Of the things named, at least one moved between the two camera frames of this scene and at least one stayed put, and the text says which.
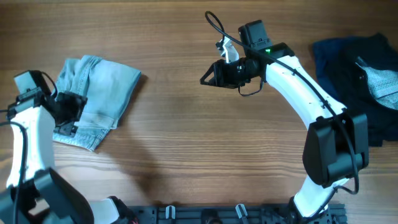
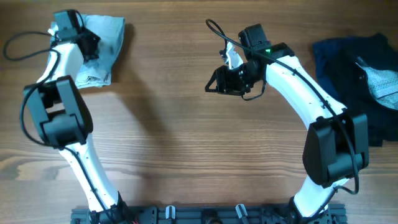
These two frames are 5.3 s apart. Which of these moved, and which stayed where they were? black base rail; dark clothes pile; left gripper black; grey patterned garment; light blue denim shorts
Moved: left gripper black; light blue denim shorts
Stayed: dark clothes pile; black base rail; grey patterned garment
